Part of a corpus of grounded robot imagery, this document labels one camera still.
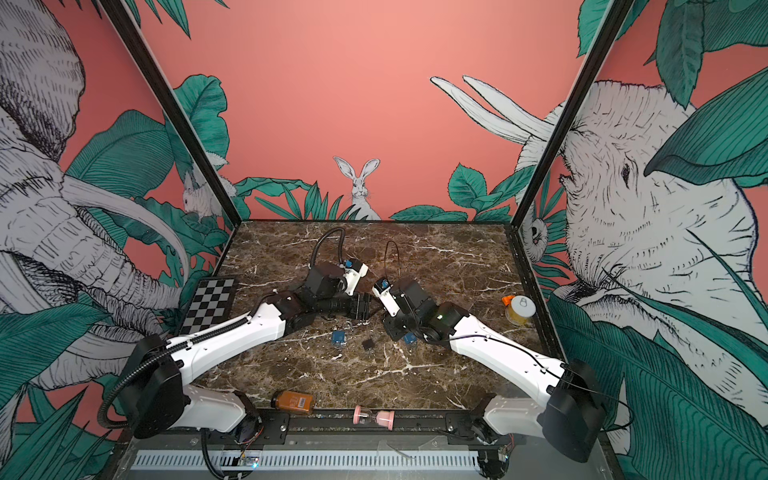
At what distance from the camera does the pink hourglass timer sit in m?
0.74

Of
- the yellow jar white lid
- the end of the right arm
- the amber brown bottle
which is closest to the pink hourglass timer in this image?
the amber brown bottle

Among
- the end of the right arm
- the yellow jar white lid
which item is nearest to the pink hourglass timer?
the end of the right arm

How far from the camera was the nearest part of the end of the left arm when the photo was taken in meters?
0.62

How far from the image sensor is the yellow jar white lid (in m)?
0.92

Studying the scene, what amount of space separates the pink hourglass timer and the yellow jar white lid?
47 centimetres
